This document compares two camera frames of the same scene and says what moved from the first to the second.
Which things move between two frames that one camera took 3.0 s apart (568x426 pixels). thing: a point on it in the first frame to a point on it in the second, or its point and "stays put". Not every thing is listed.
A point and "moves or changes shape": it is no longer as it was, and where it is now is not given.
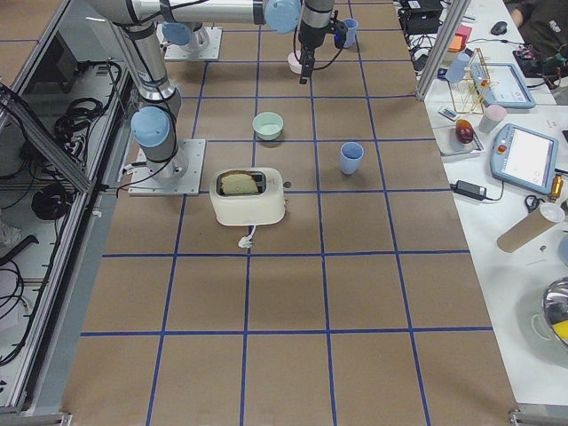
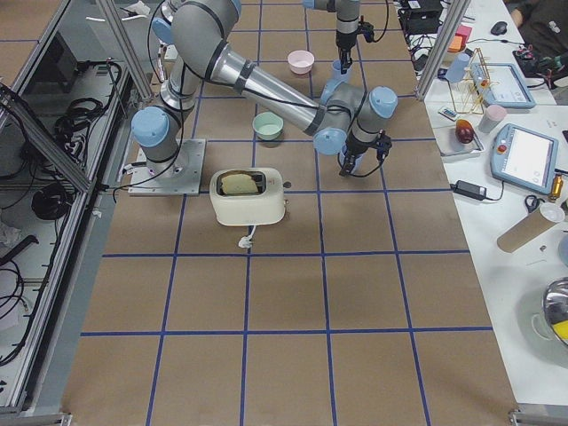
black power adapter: x=469 y=190 stays put
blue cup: x=351 y=25 moves or changes shape
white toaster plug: x=246 y=241 stays put
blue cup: x=351 y=155 stays put
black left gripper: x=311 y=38 to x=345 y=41
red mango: x=464 y=130 stays put
